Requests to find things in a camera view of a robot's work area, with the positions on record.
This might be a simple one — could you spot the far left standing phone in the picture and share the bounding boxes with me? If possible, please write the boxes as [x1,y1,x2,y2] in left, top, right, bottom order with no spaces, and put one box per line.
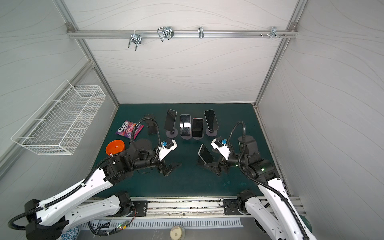
[164,109,177,132]

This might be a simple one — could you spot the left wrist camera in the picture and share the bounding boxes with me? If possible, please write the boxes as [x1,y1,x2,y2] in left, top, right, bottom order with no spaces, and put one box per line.
[158,139,178,161]

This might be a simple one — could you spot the black phone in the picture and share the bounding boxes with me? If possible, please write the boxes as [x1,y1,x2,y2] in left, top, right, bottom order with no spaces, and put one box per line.
[145,114,158,136]

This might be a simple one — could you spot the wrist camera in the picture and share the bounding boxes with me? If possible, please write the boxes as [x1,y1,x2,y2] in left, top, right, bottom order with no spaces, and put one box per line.
[158,139,178,161]
[211,137,231,160]

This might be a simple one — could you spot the purple Fox's candy bag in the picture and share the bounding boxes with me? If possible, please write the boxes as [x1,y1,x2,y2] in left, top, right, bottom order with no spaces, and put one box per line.
[115,121,144,139]

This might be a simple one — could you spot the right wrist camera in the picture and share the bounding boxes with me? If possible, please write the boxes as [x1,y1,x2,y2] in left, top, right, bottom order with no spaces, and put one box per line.
[211,137,231,160]

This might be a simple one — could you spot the grey round stand base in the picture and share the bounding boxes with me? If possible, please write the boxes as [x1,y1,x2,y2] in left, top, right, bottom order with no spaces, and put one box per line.
[166,128,179,139]

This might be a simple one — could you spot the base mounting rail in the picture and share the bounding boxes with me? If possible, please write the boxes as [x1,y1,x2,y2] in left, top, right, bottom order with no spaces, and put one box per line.
[89,196,304,218]

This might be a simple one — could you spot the far right standing phone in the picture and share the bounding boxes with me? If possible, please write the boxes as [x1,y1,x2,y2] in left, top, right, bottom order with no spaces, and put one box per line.
[204,110,219,132]

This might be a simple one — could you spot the front right phone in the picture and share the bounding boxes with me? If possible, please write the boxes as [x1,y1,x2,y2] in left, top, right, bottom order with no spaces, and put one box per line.
[198,144,215,164]

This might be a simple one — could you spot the white wire basket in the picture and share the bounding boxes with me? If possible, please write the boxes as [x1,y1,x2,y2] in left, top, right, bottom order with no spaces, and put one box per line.
[11,80,106,156]

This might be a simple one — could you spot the round white puck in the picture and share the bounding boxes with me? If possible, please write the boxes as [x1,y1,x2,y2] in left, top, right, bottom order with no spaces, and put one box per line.
[170,226,186,240]

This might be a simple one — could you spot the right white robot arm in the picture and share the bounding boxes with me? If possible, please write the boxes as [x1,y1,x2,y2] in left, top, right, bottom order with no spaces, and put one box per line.
[198,121,316,240]

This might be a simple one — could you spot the orange plastic bowl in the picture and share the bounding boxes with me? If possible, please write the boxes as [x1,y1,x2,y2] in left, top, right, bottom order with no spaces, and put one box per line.
[106,140,126,156]

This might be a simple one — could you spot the standing phone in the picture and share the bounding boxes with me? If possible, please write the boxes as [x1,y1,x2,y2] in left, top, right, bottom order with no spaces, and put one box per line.
[204,110,219,132]
[180,114,191,137]
[164,109,177,132]
[192,118,204,138]

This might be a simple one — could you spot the aluminium crossbar rail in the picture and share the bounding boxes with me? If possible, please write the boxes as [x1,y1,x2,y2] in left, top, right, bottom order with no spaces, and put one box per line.
[65,22,298,40]

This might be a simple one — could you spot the blue white patterned plate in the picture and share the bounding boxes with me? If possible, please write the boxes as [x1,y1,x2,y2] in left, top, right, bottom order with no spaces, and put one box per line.
[59,226,80,240]

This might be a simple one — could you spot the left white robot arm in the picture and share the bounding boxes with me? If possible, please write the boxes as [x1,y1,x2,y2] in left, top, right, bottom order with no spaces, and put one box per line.
[8,138,181,240]

